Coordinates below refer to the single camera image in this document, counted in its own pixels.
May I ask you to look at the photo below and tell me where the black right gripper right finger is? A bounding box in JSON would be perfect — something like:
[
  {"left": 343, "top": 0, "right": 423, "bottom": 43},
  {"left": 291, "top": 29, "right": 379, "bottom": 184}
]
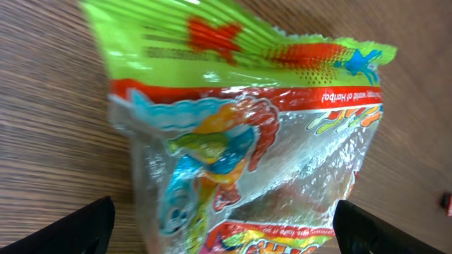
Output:
[{"left": 333, "top": 200, "right": 445, "bottom": 254}]

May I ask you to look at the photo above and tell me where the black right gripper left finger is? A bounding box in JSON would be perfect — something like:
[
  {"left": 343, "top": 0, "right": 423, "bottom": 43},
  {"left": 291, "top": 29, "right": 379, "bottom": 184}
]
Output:
[{"left": 1, "top": 196, "right": 115, "bottom": 254}]

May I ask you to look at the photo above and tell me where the red Nescafe stick pack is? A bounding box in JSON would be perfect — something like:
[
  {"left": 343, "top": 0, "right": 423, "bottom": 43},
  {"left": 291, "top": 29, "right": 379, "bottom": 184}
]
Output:
[{"left": 441, "top": 192, "right": 452, "bottom": 217}]

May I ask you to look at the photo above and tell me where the green Haribo candy bag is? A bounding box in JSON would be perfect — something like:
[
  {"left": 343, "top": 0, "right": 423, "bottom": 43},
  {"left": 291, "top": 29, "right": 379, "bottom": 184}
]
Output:
[{"left": 81, "top": 0, "right": 396, "bottom": 254}]

